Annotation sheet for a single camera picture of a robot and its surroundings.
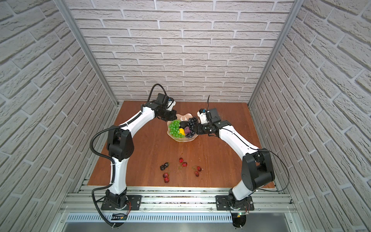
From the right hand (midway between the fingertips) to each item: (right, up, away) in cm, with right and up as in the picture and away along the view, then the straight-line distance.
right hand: (196, 127), depth 87 cm
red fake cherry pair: (-18, -28, -5) cm, 34 cm away
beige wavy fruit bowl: (-8, +6, +20) cm, 22 cm away
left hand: (-12, +8, +8) cm, 17 cm away
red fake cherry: (-10, -21, +1) cm, 23 cm away
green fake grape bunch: (-15, -1, +8) cm, 17 cm away
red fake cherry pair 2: (+2, -25, -2) cm, 25 cm away
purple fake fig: (-6, -3, +11) cm, 12 cm away
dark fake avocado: (-9, +1, +13) cm, 16 cm away
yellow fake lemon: (-10, -4, +11) cm, 15 cm away
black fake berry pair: (-19, -23, -1) cm, 30 cm away
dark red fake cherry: (-7, -23, 0) cm, 24 cm away
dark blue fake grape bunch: (-2, +3, +11) cm, 11 cm away
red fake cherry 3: (0, -27, -4) cm, 27 cm away
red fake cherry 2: (-18, -30, -7) cm, 35 cm away
